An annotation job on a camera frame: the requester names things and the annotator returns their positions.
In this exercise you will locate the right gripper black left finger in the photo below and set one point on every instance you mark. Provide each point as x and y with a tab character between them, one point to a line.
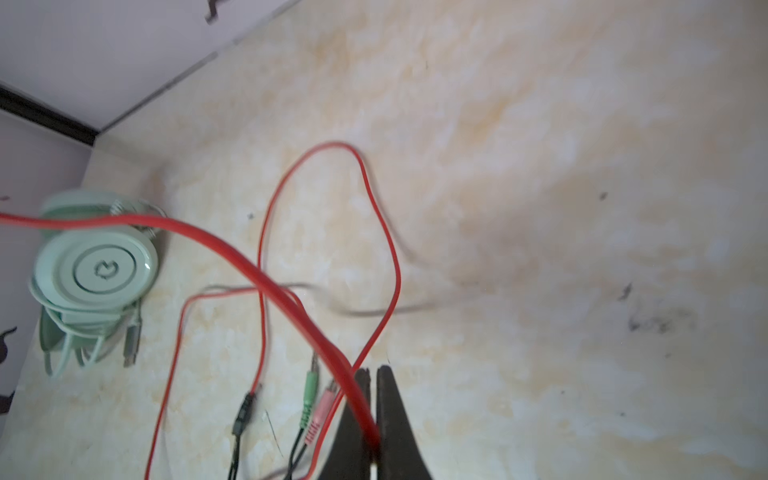
350	456

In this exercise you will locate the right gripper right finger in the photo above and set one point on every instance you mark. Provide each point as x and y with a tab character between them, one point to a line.
398	455

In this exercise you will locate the mint green white headphones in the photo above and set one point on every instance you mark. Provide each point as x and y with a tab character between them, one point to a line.
90	285

